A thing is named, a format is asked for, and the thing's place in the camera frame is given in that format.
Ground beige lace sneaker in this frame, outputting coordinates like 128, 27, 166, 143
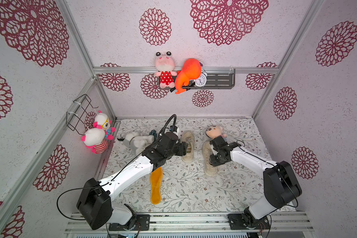
181, 131, 195, 163
202, 141, 218, 177

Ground yellow insole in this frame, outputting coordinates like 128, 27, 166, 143
150, 167, 163, 205

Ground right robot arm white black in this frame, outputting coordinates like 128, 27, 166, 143
210, 136, 302, 222

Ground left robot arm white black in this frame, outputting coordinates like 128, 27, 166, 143
77, 132, 187, 230

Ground doll plush striped shirt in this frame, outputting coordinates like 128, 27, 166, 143
205, 126, 227, 139

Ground teal handheld device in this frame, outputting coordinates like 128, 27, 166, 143
149, 130, 157, 141

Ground white fluffy plush dog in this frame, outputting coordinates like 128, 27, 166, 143
118, 131, 154, 155

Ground white alarm clock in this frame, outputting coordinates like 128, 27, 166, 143
194, 71, 208, 87

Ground white plush yellow glasses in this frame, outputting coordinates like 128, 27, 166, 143
93, 111, 116, 140

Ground white plush red striped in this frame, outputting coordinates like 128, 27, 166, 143
81, 128, 108, 154

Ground orange plush toy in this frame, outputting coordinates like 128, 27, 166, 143
175, 59, 202, 94

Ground pink frog plush red dress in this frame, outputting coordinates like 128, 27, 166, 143
154, 52, 178, 89

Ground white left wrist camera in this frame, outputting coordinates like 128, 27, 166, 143
169, 126, 179, 134

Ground grey metal wall shelf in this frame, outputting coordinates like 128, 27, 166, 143
183, 69, 236, 91

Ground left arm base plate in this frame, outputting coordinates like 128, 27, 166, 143
109, 214, 151, 232

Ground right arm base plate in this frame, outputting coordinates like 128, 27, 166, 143
227, 213, 270, 230

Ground aluminium front rail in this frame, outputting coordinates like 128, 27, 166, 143
65, 211, 314, 234

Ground black wire wall basket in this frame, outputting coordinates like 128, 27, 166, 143
65, 94, 99, 135

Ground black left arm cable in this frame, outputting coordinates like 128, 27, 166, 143
56, 114, 178, 221

